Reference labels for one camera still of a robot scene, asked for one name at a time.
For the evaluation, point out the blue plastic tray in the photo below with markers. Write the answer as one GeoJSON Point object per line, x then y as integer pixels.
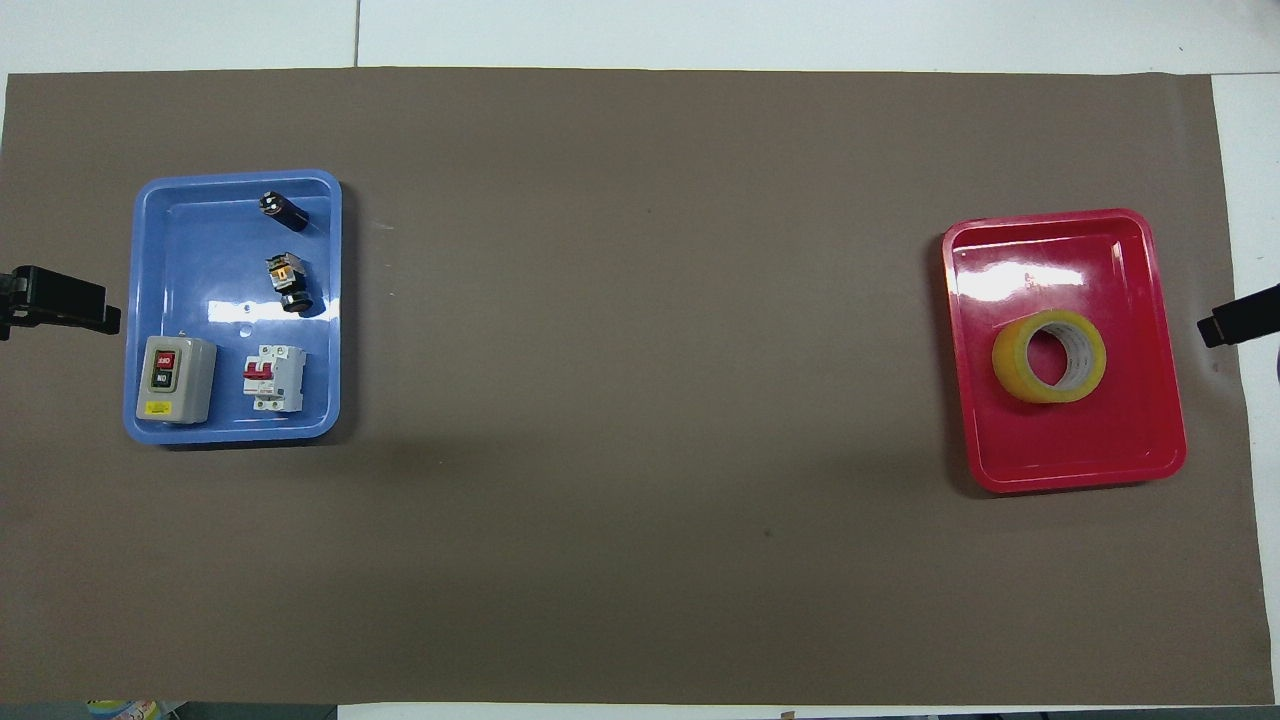
{"type": "Point", "coordinates": [200, 270]}

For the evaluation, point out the yellow tape roll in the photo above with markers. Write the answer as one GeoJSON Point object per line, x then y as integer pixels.
{"type": "Point", "coordinates": [1010, 368]}

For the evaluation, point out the red plastic tray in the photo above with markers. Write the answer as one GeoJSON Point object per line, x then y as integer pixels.
{"type": "Point", "coordinates": [1060, 440]}

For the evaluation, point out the black cylindrical connector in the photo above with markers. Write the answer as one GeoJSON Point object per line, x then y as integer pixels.
{"type": "Point", "coordinates": [284, 210]}

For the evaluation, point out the white circuit breaker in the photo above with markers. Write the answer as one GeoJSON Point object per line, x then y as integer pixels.
{"type": "Point", "coordinates": [272, 385]}

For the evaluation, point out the grey switch box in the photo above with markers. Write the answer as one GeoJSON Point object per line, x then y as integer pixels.
{"type": "Point", "coordinates": [192, 385]}

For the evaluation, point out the black push button switch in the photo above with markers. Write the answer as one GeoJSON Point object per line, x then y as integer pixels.
{"type": "Point", "coordinates": [286, 278]}

